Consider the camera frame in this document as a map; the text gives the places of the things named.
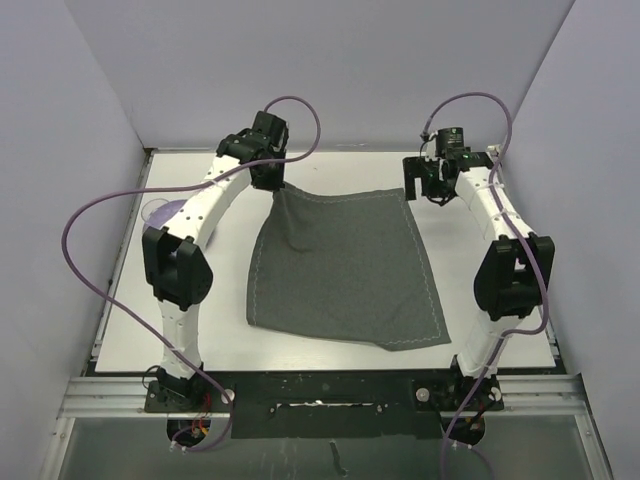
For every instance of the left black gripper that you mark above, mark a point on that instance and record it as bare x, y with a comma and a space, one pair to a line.
273, 183

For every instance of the purple plastic plate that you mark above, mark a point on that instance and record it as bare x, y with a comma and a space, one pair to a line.
164, 214

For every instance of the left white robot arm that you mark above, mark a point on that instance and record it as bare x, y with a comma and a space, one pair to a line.
174, 261

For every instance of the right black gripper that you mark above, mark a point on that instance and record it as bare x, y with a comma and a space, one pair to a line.
414, 169

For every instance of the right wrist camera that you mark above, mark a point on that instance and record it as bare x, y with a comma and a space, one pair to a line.
448, 141

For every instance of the grey cloth placemat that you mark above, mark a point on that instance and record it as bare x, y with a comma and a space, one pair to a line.
350, 268

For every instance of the aluminium frame rail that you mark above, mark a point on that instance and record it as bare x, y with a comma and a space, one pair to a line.
545, 431

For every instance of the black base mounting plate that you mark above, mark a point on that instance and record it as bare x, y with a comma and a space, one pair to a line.
328, 404

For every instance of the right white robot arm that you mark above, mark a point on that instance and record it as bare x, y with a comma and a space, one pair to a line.
510, 287

